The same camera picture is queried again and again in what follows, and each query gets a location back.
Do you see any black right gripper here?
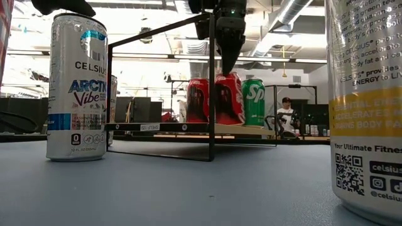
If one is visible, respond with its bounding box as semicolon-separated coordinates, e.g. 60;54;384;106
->
216;0;247;76

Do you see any green Sprite can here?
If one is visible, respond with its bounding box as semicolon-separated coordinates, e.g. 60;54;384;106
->
241;78;266;127

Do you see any ceiling light strip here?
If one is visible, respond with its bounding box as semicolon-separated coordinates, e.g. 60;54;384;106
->
246;57;328;64

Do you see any dark ceiling device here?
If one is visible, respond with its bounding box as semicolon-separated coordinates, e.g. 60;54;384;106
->
139;27;154;44

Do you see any white Celsius Arctic Vibe can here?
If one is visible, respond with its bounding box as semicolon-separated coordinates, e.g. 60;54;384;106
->
45;13;110;163

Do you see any person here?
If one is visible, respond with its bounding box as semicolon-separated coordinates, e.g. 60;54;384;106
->
276;96;301;132

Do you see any black partition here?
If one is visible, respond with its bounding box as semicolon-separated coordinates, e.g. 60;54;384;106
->
0;97;48;134

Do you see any dark monitor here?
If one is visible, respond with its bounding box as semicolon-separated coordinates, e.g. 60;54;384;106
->
134;97;152;124
114;96;136;124

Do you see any black background screen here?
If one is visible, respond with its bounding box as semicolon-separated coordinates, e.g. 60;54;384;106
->
303;104;330;126

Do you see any white Celsius can orange print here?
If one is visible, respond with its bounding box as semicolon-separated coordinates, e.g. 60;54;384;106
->
106;74;118;148

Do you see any white yellow Celsius can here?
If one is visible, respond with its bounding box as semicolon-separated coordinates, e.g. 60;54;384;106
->
325;0;402;226

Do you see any silver ventilation duct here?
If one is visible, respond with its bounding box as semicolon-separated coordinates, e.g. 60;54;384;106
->
249;0;315;56

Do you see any black background rig frame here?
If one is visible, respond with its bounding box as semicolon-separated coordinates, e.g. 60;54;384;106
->
276;83;318;106

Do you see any black cable loop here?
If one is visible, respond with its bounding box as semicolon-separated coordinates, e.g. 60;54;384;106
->
0;111;38;134

